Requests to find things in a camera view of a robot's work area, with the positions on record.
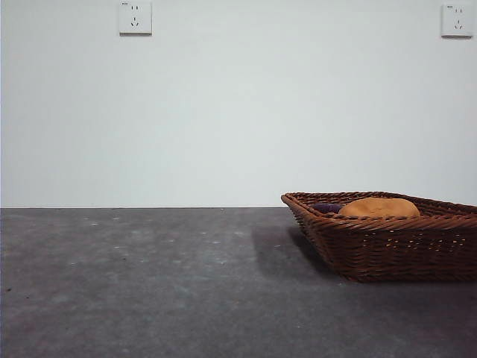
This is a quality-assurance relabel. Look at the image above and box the purple eggplant with green stem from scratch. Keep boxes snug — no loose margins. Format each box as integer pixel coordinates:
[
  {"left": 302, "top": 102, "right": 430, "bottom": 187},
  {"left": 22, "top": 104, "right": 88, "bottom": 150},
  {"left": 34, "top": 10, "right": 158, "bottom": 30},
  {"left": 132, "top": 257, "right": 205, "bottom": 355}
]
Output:
[{"left": 311, "top": 203, "right": 344, "bottom": 216}]

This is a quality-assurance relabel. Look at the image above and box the tan potato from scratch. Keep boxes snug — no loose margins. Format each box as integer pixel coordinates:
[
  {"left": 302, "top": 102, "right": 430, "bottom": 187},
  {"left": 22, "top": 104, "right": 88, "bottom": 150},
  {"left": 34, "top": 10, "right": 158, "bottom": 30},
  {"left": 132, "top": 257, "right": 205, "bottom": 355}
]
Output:
[{"left": 337, "top": 197, "right": 421, "bottom": 219}]

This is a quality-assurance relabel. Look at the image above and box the brown woven wicker basket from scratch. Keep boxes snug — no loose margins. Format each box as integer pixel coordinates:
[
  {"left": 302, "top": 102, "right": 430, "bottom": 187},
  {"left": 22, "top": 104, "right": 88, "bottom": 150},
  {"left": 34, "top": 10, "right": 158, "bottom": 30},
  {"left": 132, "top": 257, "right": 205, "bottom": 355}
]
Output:
[{"left": 279, "top": 191, "right": 477, "bottom": 283}]

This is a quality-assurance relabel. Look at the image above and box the white wall socket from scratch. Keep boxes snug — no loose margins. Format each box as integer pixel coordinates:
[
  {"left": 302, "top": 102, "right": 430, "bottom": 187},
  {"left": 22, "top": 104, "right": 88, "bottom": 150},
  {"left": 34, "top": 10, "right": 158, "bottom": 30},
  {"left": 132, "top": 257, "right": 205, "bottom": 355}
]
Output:
[
  {"left": 440, "top": 3, "right": 469, "bottom": 38},
  {"left": 118, "top": 0, "right": 153, "bottom": 37}
]

